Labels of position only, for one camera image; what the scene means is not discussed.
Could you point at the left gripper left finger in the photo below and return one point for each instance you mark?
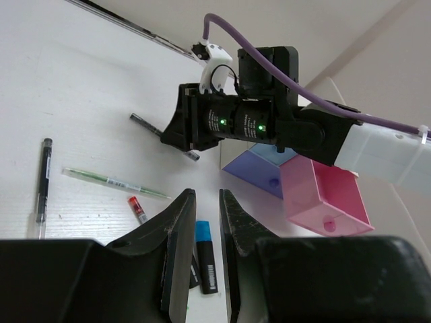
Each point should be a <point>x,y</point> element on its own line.
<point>152,282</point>

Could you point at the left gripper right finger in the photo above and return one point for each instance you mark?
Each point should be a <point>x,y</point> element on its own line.
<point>253,266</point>

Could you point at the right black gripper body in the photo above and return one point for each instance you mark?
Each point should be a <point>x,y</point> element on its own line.
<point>187,131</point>

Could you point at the light blue drawer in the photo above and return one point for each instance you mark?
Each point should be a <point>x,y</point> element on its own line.
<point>269,153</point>

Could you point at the pink drawer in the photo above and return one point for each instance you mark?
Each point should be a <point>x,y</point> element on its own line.
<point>323,199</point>

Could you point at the dark grey pen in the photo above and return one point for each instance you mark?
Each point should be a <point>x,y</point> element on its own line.
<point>157,132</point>

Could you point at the blue highlighter marker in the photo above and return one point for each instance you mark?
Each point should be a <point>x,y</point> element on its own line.
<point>207,265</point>

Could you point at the red pen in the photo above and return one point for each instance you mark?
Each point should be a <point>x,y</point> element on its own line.
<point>138,210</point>

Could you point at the purple blue drawer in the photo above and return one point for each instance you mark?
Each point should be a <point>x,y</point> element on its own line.
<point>256,171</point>

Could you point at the green clear pen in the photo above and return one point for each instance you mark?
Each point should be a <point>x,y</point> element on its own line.
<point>115,183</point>

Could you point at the black gel pen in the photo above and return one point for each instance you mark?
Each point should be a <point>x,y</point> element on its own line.
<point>43,186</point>

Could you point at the back aluminium rail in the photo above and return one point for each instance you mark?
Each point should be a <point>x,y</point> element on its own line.
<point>146,57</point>

